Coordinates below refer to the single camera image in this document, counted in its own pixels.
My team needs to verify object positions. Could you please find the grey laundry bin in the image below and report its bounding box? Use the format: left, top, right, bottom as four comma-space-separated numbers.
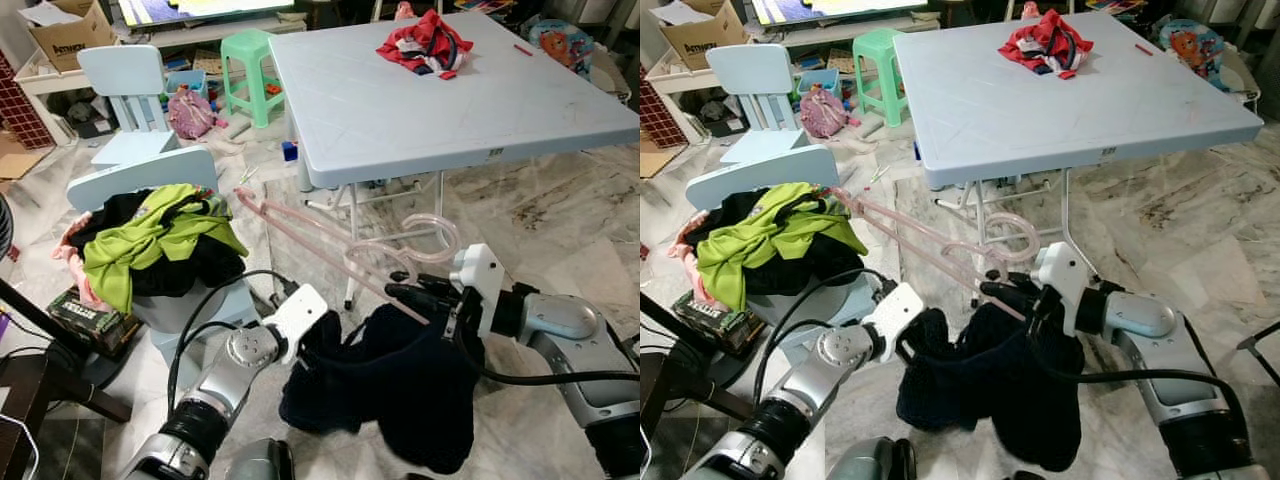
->
745, 275, 891, 341
125, 275, 269, 366

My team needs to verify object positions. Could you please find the blue plastic storage bin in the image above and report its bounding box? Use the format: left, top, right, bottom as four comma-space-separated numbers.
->
163, 68, 211, 101
797, 68, 843, 96

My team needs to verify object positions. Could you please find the brown cardboard box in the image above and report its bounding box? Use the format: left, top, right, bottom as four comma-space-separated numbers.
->
660, 0, 746, 69
28, 0, 119, 71

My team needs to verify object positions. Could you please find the blue cartoon print bag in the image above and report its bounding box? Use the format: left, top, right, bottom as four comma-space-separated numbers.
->
528, 18, 598, 83
1160, 18, 1241, 89

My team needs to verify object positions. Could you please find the red clothes heap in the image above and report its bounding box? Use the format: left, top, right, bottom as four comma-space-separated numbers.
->
998, 10, 1095, 81
376, 10, 475, 81

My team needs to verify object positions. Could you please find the light blue folding table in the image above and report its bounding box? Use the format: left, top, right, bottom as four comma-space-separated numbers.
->
893, 10, 1266, 309
268, 10, 640, 311

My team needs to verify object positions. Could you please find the black clothes heap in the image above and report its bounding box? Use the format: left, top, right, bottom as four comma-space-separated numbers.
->
690, 190, 869, 296
70, 190, 249, 299

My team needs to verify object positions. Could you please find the green black printed box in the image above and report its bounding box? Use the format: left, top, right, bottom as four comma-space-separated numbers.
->
672, 292, 766, 359
47, 288, 141, 356

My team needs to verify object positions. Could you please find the dark wooden table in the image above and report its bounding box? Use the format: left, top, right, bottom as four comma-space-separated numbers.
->
0, 280, 133, 480
640, 290, 721, 441

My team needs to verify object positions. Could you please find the light blue kid chair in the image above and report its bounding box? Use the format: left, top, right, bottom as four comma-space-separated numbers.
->
706, 44, 809, 166
78, 44, 183, 169

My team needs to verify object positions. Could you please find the grey robot left leg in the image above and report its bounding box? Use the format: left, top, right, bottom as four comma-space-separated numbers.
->
828, 438, 916, 480
225, 438, 296, 480

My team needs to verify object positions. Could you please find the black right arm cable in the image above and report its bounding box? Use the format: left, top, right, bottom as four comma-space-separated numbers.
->
1040, 320, 1241, 386
455, 320, 640, 386

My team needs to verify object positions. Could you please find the pink child backpack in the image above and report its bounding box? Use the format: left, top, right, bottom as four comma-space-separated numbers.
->
165, 85, 223, 141
797, 85, 853, 141

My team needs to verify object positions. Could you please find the pink translucent plastic hanger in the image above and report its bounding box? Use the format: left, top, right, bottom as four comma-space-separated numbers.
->
235, 188, 463, 326
850, 188, 1041, 321

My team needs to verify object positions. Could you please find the green plastic stool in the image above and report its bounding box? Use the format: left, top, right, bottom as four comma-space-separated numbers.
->
853, 28, 909, 128
220, 28, 286, 129

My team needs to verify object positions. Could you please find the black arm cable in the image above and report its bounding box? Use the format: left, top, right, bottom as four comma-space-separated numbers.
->
455, 320, 640, 386
1040, 320, 1241, 386
165, 268, 301, 416
752, 268, 896, 401

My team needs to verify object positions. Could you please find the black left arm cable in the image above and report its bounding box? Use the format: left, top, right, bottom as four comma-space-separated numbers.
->
165, 268, 301, 416
752, 268, 896, 401

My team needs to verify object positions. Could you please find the light blue chair backrest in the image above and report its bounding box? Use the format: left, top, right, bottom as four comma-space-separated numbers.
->
685, 145, 841, 211
66, 148, 219, 213

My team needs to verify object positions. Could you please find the dark navy garment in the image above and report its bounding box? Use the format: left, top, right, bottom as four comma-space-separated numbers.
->
280, 300, 486, 476
895, 300, 1086, 473

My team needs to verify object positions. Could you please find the red grid panel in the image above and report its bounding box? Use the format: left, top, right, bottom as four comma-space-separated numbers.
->
640, 75, 686, 151
0, 50, 56, 151

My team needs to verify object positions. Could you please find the flat screen television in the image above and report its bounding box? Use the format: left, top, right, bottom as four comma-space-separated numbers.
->
750, 0, 931, 26
115, 0, 301, 29

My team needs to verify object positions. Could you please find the white low shelf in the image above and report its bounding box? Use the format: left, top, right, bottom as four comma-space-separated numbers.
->
645, 15, 901, 96
15, 15, 301, 101

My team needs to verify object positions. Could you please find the lime green garment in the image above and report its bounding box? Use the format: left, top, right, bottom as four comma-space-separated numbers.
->
695, 183, 869, 311
82, 183, 249, 314

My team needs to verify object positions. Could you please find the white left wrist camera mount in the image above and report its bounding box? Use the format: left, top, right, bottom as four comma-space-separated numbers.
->
262, 284, 329, 363
866, 282, 926, 359

